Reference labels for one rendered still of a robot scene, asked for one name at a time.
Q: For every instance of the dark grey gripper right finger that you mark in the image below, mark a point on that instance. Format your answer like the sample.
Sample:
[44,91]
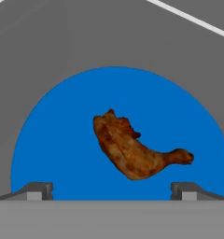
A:
[185,190]

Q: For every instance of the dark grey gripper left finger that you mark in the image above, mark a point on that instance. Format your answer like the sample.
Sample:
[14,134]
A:
[39,190]

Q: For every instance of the brown chicken drumstick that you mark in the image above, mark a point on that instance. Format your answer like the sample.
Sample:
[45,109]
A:
[129,149]

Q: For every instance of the blue round plate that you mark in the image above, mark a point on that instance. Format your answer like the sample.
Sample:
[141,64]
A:
[64,140]

